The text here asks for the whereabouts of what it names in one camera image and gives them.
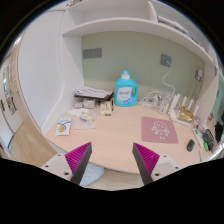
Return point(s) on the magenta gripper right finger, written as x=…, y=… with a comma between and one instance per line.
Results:
x=146, y=161

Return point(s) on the white wall shelf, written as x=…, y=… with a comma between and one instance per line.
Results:
x=95, y=16

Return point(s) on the grey wall panel left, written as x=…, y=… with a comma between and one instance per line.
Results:
x=92, y=53

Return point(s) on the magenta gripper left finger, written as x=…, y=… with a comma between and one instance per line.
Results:
x=77, y=160

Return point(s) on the blue detergent bottle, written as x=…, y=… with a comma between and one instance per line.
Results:
x=126, y=90

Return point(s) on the grey wall socket right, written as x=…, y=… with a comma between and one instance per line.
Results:
x=166, y=60

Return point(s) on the stack of papers tray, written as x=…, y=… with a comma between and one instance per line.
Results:
x=94, y=93

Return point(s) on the small grey box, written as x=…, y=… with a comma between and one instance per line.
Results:
x=89, y=104

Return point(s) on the pink mouse pad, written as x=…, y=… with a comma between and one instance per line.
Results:
x=158, y=131

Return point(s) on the small yellow box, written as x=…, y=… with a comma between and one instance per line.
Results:
x=105, y=108

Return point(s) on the white wifi router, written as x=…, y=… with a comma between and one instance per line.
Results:
x=173, y=111

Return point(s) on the green small object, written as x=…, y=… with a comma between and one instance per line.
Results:
x=206, y=146

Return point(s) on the small white bottle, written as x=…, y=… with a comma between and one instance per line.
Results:
x=164, y=106

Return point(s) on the black device right edge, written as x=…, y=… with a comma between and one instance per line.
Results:
x=209, y=139

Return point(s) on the gold crumpled wrapper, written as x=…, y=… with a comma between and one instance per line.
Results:
x=185, y=115

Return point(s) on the black computer mouse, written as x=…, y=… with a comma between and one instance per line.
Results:
x=190, y=145

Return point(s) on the clear plastic bag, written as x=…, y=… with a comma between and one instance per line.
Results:
x=82, y=118

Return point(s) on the white chair seat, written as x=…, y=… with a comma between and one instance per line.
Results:
x=92, y=173

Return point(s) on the white card with yellow badge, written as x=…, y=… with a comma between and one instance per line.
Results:
x=63, y=126

